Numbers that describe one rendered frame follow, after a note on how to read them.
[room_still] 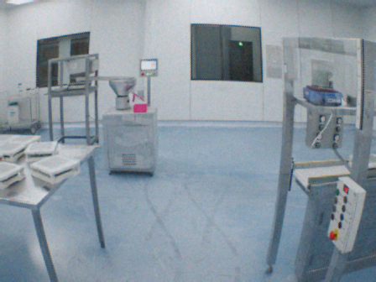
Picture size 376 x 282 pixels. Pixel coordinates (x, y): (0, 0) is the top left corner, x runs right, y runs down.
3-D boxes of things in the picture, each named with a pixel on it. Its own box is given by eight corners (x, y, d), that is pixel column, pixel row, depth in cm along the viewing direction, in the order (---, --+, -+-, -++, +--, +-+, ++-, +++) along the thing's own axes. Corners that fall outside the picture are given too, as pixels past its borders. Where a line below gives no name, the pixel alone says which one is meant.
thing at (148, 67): (138, 107, 471) (139, 59, 455) (139, 106, 481) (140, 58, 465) (157, 107, 471) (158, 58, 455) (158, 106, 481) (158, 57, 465)
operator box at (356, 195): (341, 253, 117) (356, 192, 110) (326, 235, 133) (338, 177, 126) (352, 251, 117) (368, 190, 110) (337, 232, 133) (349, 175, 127)
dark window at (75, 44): (35, 88, 708) (37, 39, 680) (36, 88, 709) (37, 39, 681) (88, 83, 707) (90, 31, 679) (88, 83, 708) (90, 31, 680)
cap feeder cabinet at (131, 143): (105, 175, 454) (101, 114, 435) (112, 161, 509) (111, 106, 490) (155, 177, 454) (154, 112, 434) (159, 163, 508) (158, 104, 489)
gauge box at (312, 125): (311, 149, 186) (313, 112, 181) (305, 144, 196) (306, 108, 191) (342, 148, 187) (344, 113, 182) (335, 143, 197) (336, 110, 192)
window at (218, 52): (190, 80, 706) (190, 23, 677) (190, 80, 707) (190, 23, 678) (263, 82, 705) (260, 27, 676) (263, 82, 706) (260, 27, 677)
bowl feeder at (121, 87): (106, 112, 450) (106, 81, 441) (112, 107, 485) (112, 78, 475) (144, 110, 450) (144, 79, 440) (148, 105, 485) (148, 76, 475)
